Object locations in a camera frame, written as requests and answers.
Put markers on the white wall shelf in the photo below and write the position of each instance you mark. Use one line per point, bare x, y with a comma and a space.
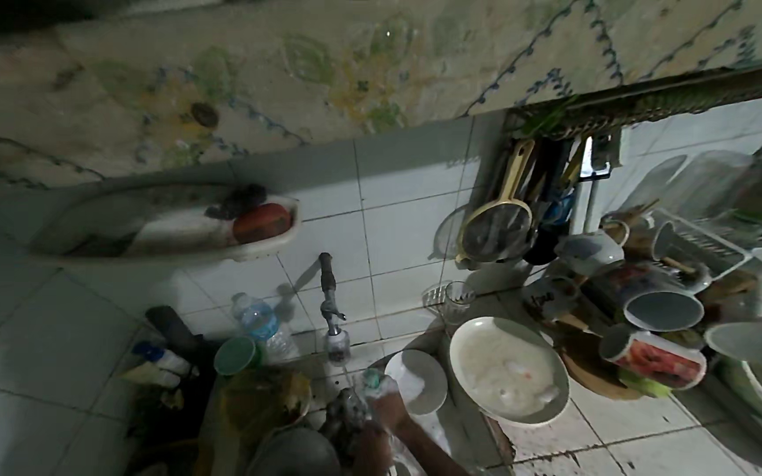
176, 231

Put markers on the clear drinking glass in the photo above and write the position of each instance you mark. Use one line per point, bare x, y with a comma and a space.
458, 301

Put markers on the person's right forearm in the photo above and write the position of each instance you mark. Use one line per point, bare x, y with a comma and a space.
428, 450

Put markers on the clear bottle with blue label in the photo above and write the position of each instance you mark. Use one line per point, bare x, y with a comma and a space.
260, 322

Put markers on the dark scouring pad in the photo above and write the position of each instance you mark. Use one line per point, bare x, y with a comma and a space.
243, 200

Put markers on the white oval basin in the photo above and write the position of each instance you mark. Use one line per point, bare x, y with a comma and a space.
501, 373

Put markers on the round wooden board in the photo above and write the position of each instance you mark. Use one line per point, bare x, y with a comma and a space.
592, 370

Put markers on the large white round bowl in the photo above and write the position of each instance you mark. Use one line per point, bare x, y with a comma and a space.
761, 395

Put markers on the light green leafy piece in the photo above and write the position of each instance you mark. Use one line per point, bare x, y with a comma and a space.
645, 383

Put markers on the pile of mugs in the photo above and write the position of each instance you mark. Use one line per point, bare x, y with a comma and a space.
662, 311

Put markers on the floral patterned panel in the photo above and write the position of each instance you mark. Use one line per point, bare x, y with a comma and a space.
275, 86

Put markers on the green plastic cup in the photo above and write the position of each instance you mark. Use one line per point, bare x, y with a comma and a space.
235, 357

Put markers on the person's right hand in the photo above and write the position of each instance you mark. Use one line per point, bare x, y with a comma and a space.
389, 408

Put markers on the person's right fingers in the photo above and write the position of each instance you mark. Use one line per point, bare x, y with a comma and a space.
383, 388

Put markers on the bunch of hanging utensils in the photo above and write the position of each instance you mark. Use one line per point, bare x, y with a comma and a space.
556, 182

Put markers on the red sponge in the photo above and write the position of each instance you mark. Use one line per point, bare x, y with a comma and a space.
262, 223

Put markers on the black bottle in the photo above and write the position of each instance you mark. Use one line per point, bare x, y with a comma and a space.
176, 332

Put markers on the large grey pot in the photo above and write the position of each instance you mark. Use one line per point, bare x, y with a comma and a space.
295, 456

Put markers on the person's left hand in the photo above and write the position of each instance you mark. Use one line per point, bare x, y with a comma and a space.
372, 437

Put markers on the green sponge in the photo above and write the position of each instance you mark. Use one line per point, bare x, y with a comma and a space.
372, 378

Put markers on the white bottle with blue cap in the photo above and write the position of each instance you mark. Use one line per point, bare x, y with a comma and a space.
164, 359

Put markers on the yellow framed strainer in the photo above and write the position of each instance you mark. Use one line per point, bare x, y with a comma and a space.
517, 165

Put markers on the person's left forearm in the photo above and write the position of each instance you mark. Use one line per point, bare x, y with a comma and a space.
372, 467

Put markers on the white round plate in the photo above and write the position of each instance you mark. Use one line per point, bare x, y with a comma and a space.
419, 380

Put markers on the yellow bowl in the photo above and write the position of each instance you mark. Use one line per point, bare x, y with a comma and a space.
265, 396

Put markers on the metal water tap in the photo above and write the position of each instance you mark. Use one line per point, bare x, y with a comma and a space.
328, 285

